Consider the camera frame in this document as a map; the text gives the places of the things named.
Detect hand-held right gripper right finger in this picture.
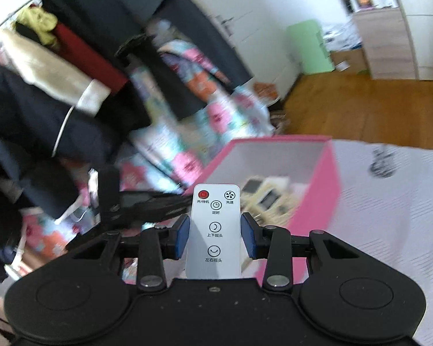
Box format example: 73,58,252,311
240,213,360,291

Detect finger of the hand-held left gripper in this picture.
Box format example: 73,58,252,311
111,206,189,229
120,191,194,208

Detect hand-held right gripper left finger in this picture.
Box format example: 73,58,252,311
70,214,191,291

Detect white fan remote control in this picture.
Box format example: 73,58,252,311
185,183,242,281

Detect pink cardboard box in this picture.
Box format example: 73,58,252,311
182,135,342,289

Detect beige remote control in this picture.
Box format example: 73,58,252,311
253,175,298,225

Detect floral quilt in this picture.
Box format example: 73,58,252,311
18,39,275,286

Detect navy garment white piping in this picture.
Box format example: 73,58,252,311
0,57,131,174

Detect black hanging garment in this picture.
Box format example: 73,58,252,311
115,33,204,120

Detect small brown bag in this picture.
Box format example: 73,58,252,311
270,111,291,135

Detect white cat print cloth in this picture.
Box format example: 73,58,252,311
263,138,433,346

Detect red garment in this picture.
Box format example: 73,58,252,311
53,23,129,95

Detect cream garment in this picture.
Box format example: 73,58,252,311
0,28,111,115

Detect orange patterned bag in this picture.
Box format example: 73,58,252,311
253,82,281,105

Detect dark grey hanging garment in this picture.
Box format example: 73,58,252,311
155,0,255,92

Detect yellow green garment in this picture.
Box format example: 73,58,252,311
16,5,60,48

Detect black coat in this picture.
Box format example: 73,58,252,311
39,0,156,80

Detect mint green board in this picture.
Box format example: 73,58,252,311
286,19,336,77

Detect brown cardboard box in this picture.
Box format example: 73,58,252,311
331,51,369,75

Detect white door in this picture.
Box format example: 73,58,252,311
172,0,301,102

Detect white printed boxes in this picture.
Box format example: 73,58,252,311
322,22,363,53

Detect light wooden cabinet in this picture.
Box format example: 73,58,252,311
331,0,421,80

